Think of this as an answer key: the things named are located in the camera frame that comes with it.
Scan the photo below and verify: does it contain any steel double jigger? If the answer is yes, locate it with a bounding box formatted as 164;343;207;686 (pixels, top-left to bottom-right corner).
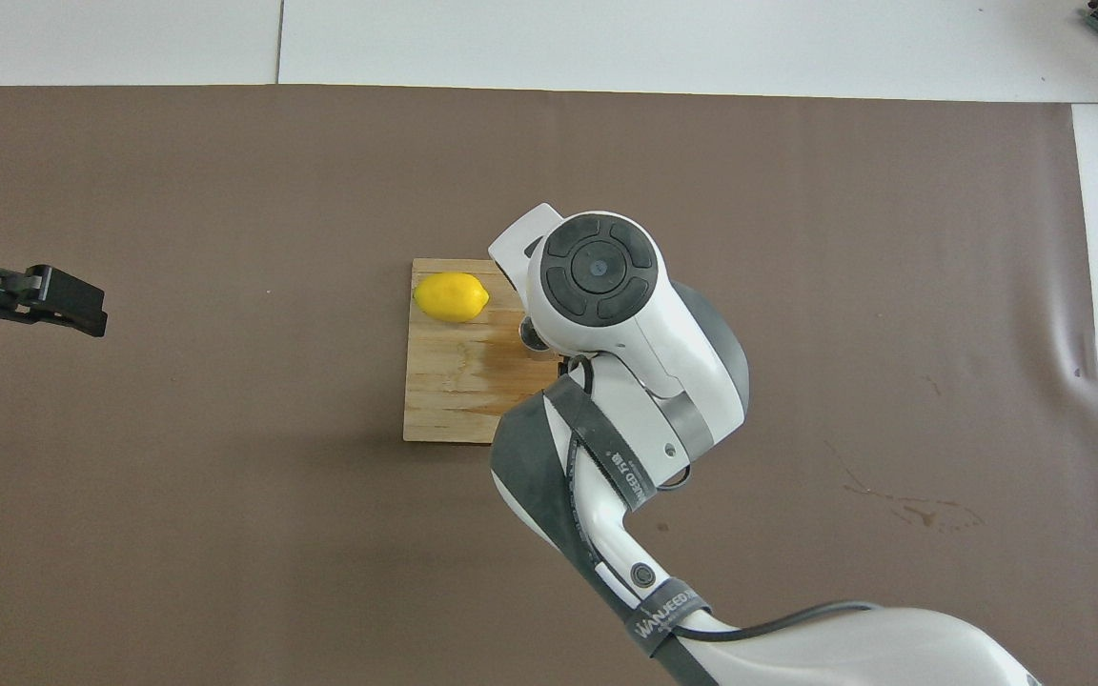
519;317;561;356

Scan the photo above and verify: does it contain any brown paper table mat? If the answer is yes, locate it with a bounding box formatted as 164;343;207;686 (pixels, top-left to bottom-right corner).
0;84;1098;686

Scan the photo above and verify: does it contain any yellow lemon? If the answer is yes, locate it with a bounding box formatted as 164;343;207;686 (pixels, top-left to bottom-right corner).
413;272;491;324

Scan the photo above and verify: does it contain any wooden cutting board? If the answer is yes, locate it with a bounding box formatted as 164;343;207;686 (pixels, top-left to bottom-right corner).
402;257;564;445

